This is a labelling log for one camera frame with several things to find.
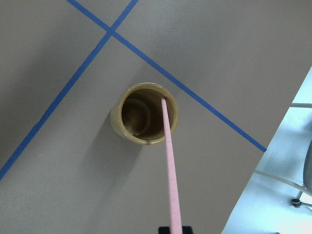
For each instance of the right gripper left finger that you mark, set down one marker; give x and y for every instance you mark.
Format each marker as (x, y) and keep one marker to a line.
(164, 230)

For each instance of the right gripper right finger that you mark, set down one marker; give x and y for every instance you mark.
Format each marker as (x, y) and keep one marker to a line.
(187, 230)

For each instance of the pink chopstick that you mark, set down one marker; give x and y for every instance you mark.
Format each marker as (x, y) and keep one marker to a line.
(174, 206)

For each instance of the bamboo cup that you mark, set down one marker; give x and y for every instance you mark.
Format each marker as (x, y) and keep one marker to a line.
(137, 115)

